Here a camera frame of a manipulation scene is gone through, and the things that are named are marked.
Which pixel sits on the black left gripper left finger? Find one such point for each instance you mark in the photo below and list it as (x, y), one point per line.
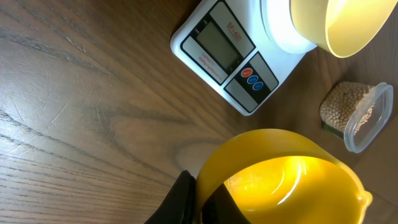
(178, 205)

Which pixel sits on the yellow plastic measuring scoop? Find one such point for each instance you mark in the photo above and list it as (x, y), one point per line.
(278, 176)

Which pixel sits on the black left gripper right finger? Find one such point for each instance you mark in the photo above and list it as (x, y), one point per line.
(220, 208)

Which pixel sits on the pale yellow plastic bowl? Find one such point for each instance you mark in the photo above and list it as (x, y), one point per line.
(341, 27)

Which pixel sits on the soybeans in container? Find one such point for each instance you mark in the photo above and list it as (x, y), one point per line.
(341, 103)

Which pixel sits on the clear plastic soybean container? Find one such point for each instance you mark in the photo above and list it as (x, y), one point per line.
(368, 119)

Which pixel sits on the white digital kitchen scale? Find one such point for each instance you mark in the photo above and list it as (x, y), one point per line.
(244, 50)

